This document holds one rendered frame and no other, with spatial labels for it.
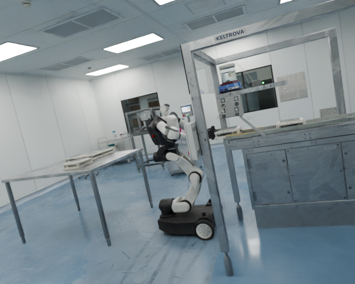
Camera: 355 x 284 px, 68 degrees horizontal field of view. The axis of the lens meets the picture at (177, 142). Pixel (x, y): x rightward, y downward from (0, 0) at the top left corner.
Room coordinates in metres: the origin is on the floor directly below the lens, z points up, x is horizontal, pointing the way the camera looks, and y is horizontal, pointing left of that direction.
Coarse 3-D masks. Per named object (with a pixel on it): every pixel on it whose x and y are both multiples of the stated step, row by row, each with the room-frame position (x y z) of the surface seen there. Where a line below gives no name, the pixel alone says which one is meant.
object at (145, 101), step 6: (138, 96) 8.56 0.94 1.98; (144, 96) 8.49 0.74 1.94; (150, 96) 8.42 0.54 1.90; (156, 96) 8.36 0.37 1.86; (126, 102) 8.71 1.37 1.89; (132, 102) 8.64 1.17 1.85; (138, 102) 8.58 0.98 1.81; (144, 102) 8.51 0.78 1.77; (150, 102) 8.44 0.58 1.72; (156, 102) 8.37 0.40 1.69; (126, 108) 8.73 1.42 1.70; (132, 108) 8.66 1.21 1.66; (138, 108) 8.59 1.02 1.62; (144, 108) 8.52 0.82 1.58; (132, 114) 8.67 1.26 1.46; (126, 120) 8.76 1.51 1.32; (132, 120) 8.69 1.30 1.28; (126, 126) 8.77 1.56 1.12; (132, 126) 8.70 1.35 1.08; (138, 126) 8.64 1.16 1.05; (144, 126) 8.56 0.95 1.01
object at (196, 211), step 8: (168, 200) 2.86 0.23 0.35; (208, 200) 2.90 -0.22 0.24; (160, 208) 2.87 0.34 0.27; (168, 208) 2.82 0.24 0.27; (192, 208) 2.94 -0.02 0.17; (200, 208) 2.89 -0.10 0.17; (208, 208) 2.79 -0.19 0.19; (160, 216) 2.86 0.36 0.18; (168, 216) 2.81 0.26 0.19; (176, 216) 2.80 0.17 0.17; (184, 216) 2.76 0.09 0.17; (192, 216) 2.72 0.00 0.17; (200, 216) 2.58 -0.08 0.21; (208, 216) 2.55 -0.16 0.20; (160, 224) 2.78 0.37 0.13; (168, 224) 2.70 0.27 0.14; (176, 224) 2.64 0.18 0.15; (184, 224) 2.61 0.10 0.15; (192, 224) 2.58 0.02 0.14; (168, 232) 2.71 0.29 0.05; (176, 232) 2.65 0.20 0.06; (184, 232) 2.61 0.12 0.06; (192, 232) 2.59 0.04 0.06
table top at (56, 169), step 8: (120, 152) 3.76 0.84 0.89; (128, 152) 3.56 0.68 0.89; (136, 152) 3.58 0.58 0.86; (64, 160) 4.24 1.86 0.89; (96, 160) 3.41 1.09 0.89; (104, 160) 3.26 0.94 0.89; (112, 160) 3.11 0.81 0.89; (120, 160) 3.22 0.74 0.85; (40, 168) 3.75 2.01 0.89; (48, 168) 3.55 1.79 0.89; (56, 168) 3.38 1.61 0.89; (80, 168) 2.96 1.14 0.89; (88, 168) 2.83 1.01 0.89; (96, 168) 2.82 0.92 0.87; (16, 176) 3.41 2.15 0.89; (24, 176) 3.25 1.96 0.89; (32, 176) 3.11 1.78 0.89; (40, 176) 3.06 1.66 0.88; (48, 176) 3.00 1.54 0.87; (56, 176) 2.95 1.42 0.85
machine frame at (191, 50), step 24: (336, 0) 1.56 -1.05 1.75; (264, 24) 1.69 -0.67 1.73; (288, 24) 1.67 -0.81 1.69; (192, 48) 1.85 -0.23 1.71; (264, 48) 2.60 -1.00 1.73; (336, 48) 2.40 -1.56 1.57; (216, 72) 2.77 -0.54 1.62; (336, 72) 2.41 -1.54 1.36; (192, 96) 1.87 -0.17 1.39; (336, 96) 2.42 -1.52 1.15; (216, 192) 1.86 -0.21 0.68; (216, 216) 1.87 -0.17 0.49; (240, 216) 2.78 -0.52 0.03
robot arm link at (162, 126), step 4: (160, 124) 2.50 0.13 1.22; (164, 124) 2.49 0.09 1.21; (160, 128) 2.47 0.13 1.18; (164, 128) 2.42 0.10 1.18; (168, 128) 2.41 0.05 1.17; (172, 128) 2.38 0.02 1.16; (176, 128) 2.40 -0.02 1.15; (164, 132) 2.41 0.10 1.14; (164, 136) 2.41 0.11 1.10; (168, 140) 2.40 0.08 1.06
